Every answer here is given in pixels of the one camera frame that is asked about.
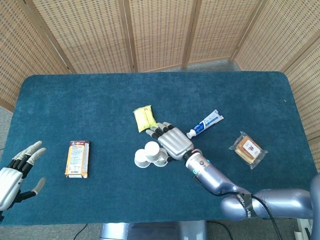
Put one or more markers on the grey robot base body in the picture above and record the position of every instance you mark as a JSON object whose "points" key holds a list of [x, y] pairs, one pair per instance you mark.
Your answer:
{"points": [[150, 231]]}

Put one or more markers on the orange white carton box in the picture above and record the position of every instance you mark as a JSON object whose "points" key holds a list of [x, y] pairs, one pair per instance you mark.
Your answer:
{"points": [[76, 160]]}

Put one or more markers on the woven bamboo screen panel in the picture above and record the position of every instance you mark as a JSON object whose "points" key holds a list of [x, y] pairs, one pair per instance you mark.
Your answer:
{"points": [[87, 32], [220, 30], [160, 32], [20, 50], [307, 87], [280, 32]]}

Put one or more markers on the clear wrapped cake pack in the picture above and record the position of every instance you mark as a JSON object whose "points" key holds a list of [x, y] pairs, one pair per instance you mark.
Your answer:
{"points": [[247, 149]]}

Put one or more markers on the blue white toothpaste tube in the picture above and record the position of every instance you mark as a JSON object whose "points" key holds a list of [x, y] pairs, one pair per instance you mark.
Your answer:
{"points": [[203, 123]]}

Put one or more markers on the white stand frame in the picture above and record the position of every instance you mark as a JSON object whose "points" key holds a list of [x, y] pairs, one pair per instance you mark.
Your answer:
{"points": [[301, 225]]}

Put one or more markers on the white floral paper cup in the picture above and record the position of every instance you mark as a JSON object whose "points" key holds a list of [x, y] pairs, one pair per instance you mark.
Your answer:
{"points": [[151, 147], [140, 158], [162, 161]]}

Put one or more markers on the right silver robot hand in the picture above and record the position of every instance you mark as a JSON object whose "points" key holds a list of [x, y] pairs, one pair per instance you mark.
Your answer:
{"points": [[175, 143]]}

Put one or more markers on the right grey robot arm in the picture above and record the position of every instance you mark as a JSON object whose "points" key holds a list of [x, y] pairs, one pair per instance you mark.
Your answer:
{"points": [[207, 172]]}

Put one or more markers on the yellow snack packet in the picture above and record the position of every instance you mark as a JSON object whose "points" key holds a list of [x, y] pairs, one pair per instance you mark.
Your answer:
{"points": [[145, 119]]}

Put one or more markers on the blue felt table cover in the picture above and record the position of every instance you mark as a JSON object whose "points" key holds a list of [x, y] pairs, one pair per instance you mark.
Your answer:
{"points": [[100, 100]]}

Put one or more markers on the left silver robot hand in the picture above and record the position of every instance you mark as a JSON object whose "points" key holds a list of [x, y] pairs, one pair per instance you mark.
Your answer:
{"points": [[10, 186]]}

